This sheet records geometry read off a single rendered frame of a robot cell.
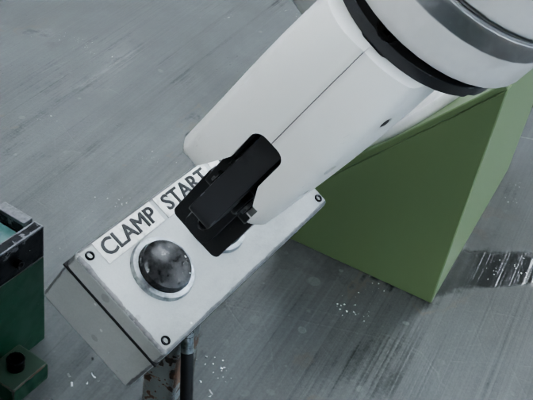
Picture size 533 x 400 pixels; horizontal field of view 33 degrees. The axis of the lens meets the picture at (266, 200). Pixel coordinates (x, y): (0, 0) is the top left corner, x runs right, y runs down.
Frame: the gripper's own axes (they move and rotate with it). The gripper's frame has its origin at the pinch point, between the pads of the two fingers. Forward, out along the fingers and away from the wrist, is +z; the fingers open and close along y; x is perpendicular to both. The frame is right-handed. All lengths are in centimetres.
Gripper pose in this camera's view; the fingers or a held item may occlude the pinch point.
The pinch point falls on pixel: (221, 208)
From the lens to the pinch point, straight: 43.0
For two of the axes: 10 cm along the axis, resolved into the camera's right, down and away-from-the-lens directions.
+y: -5.4, 4.6, -7.1
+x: 6.7, 7.4, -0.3
